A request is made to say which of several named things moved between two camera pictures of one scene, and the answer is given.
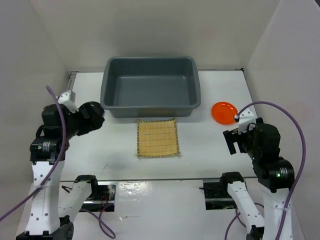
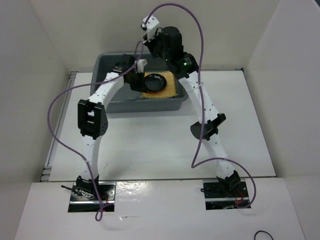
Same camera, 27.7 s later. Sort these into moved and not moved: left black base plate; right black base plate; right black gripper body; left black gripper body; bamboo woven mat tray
Moved: left black gripper body; bamboo woven mat tray; right black gripper body
Not moved: left black base plate; right black base plate
